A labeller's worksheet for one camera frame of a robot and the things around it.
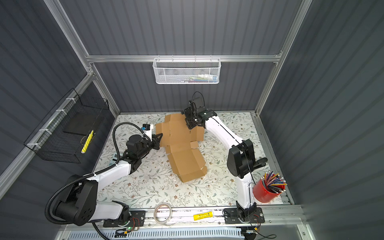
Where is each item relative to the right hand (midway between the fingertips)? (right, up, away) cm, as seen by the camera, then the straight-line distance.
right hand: (183, 115), depth 87 cm
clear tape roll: (-10, -52, -10) cm, 54 cm away
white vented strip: (-13, -58, -17) cm, 61 cm away
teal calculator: (-44, -27, +6) cm, 52 cm away
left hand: (-11, -12, -4) cm, 16 cm away
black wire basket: (-56, -11, -15) cm, 59 cm away
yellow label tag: (+13, -50, -14) cm, 54 cm away
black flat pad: (-49, -4, -13) cm, 51 cm away
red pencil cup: (+42, -42, -10) cm, 60 cm away
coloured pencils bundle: (+47, -35, -14) cm, 60 cm away
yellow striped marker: (-44, -14, -17) cm, 49 cm away
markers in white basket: (+11, +23, +4) cm, 26 cm away
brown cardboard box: (-2, -16, +6) cm, 18 cm away
